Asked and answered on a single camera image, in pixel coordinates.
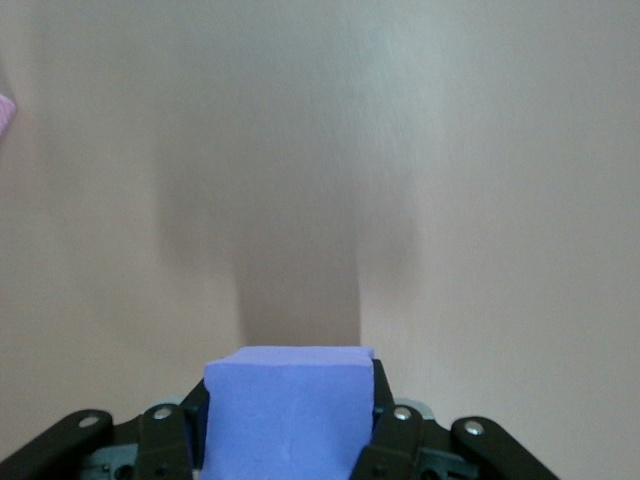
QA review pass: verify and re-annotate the purple foam cube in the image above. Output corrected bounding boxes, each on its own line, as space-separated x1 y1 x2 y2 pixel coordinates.
198 345 377 480

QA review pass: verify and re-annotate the pink foam cube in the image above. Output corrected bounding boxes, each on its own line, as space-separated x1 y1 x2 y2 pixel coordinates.
0 92 18 139

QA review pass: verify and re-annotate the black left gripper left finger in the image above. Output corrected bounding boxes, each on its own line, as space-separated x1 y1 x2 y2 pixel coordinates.
0 384 211 480

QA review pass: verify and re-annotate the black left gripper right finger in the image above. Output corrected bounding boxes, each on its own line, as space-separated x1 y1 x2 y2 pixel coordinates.
352 358 562 480

